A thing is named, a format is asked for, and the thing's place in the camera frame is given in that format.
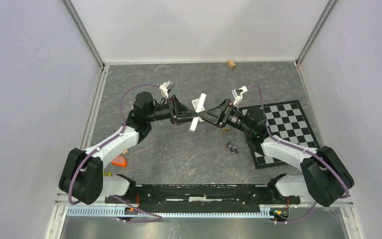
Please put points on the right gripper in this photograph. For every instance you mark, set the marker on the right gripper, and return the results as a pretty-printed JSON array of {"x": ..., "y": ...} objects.
[{"x": 219, "y": 115}]

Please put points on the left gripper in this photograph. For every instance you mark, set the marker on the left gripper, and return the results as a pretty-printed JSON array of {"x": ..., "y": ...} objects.
[{"x": 178, "y": 112}]

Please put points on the white remote control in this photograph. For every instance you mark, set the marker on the white remote control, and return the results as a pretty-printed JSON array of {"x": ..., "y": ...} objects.
[
  {"x": 196, "y": 105},
  {"x": 196, "y": 119}
]

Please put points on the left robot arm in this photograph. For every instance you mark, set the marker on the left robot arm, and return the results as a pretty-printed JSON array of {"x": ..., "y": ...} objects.
[{"x": 82, "y": 176}]

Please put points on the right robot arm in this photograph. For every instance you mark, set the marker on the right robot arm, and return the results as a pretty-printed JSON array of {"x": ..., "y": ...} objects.
[{"x": 324, "y": 178}]

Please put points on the small wooden block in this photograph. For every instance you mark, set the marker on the small wooden block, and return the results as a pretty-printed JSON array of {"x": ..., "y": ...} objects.
[{"x": 231, "y": 64}]

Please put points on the black white chessboard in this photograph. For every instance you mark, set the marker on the black white chessboard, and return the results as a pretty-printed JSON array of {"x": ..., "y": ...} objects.
[{"x": 288, "y": 121}]

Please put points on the orange semicircle toy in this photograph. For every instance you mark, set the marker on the orange semicircle toy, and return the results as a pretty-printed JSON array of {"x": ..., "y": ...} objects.
[{"x": 119, "y": 161}]

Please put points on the yellow green toy blocks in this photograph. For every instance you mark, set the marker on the yellow green toy blocks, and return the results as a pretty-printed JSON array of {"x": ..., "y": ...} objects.
[{"x": 108, "y": 174}]

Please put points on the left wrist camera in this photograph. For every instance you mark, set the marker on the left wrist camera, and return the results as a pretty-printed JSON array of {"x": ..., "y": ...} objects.
[{"x": 165, "y": 89}]

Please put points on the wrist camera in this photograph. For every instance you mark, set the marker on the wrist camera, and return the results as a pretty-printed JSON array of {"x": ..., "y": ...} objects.
[
  {"x": 165, "y": 89},
  {"x": 238, "y": 95}
]

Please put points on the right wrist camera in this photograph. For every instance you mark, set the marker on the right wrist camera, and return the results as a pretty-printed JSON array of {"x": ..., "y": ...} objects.
[{"x": 238, "y": 95}]

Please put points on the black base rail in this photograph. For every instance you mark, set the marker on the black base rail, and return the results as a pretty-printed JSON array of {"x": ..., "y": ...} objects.
[{"x": 205, "y": 198}]

